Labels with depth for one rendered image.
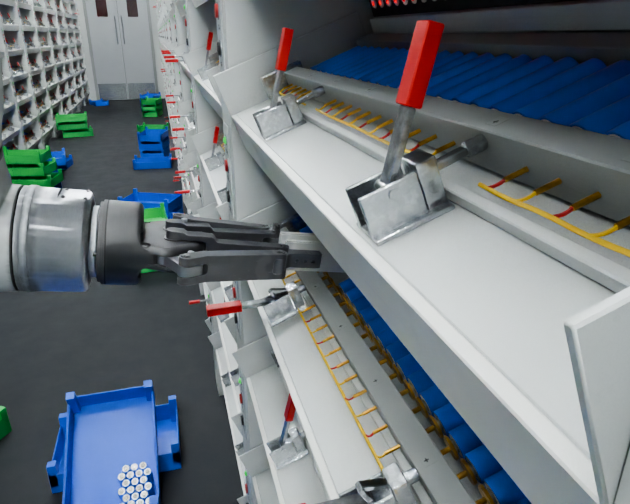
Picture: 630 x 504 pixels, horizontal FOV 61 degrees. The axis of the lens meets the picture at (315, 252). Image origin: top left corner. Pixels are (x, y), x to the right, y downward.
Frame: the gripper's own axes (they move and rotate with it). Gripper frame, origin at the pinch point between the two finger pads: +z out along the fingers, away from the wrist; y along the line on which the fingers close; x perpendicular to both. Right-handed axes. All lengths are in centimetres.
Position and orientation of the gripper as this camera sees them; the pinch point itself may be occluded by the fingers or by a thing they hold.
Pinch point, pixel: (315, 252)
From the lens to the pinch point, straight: 53.7
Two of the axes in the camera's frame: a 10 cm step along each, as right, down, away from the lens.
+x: -1.5, 9.3, 3.3
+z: 9.5, 0.5, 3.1
